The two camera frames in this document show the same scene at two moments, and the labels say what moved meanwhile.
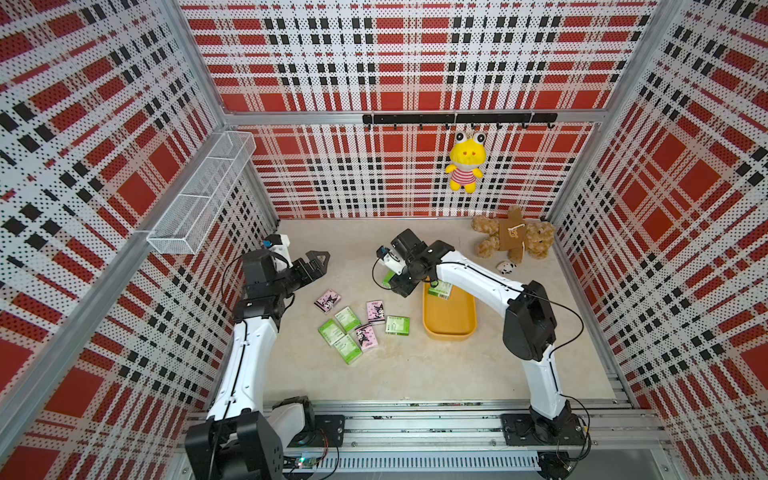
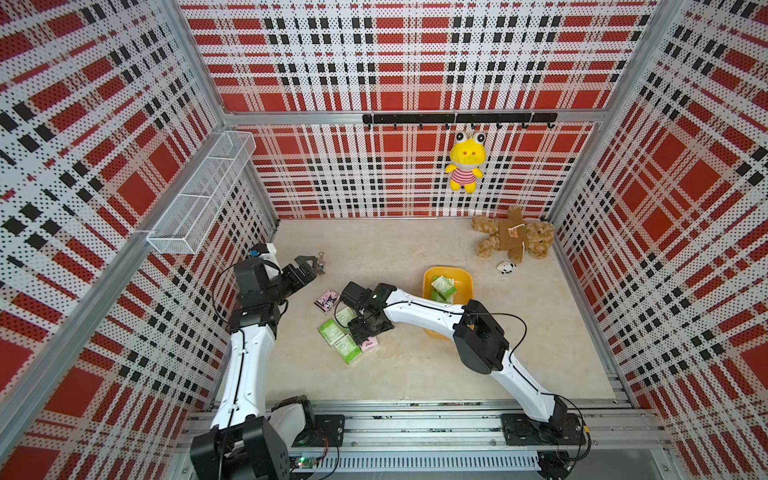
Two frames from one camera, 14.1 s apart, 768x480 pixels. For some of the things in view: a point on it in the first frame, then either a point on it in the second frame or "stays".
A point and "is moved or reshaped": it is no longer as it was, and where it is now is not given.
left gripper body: [298, 276] stays
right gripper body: [409, 278] → [361, 327]
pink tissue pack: [366, 337] stays
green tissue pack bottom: [348, 349] stays
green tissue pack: [388, 275] is moved or reshaped
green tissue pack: [397, 325] → [449, 293]
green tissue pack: [331, 332] stays
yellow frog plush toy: [467, 154] stays
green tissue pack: [347, 319] stays
